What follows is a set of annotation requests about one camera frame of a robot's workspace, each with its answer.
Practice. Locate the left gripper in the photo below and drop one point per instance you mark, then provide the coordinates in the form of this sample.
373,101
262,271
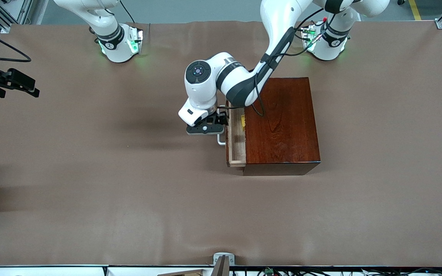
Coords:
221,118

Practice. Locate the yellow cube block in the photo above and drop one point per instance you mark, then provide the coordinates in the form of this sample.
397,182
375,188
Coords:
242,122

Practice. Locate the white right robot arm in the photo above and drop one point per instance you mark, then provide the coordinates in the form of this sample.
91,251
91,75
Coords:
109,34

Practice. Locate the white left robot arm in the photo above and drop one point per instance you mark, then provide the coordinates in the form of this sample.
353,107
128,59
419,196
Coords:
240,82

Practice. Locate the dark brown wooden cabinet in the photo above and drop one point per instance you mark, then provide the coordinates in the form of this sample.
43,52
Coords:
282,130

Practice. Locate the large table cover sheet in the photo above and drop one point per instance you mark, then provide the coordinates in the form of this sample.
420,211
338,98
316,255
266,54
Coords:
129,214

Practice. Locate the flat tan wooden piece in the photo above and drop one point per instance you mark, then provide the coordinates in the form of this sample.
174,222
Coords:
182,273

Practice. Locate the small green connector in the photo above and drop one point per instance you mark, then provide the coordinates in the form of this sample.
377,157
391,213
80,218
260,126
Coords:
269,271

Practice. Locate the white table edge strip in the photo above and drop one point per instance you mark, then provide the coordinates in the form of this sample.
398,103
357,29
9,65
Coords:
52,270

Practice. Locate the small metal clamp bracket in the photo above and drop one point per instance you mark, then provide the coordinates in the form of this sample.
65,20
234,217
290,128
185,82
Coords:
223,256

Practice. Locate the grey wedge-shaped mount post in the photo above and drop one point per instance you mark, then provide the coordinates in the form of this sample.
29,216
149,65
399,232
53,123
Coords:
221,268

